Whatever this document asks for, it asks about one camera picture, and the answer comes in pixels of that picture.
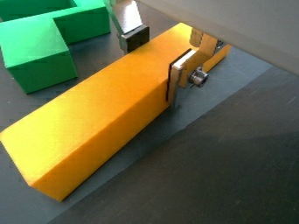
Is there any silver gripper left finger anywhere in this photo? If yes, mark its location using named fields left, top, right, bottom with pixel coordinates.
left=104, top=0, right=149, bottom=53

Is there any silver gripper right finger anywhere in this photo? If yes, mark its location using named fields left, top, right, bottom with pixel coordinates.
left=165, top=29, right=227, bottom=107

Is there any yellow rectangular block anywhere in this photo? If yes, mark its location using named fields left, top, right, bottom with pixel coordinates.
left=0, top=24, right=194, bottom=201

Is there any green zigzag block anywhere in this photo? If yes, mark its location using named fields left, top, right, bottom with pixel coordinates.
left=0, top=0, right=109, bottom=94

